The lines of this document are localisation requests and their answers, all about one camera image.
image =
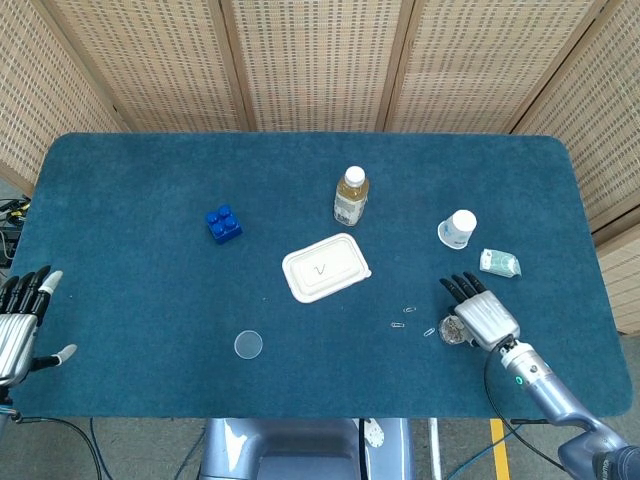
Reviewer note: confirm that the clear round plastic lid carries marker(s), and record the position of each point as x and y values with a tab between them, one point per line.
248	344

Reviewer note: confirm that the silver blue robot torso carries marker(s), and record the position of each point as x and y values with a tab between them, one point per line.
300	450

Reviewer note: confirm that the beige food container lid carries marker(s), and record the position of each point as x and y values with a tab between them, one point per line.
325	267

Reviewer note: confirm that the yellow tea bottle white cap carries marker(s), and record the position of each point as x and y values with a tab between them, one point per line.
350	202

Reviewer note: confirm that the green white tissue pack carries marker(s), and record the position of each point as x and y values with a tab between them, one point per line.
500	262

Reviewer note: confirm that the blue toy building block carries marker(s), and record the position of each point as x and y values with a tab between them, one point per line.
225	227

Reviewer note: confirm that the woven wooden folding screen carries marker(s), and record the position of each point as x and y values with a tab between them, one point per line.
320	60

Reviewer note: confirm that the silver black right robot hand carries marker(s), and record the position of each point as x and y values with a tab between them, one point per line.
487	317

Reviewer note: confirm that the white paper cup blue print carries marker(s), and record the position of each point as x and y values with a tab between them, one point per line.
457	230

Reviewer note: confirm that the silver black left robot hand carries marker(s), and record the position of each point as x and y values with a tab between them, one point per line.
17	327

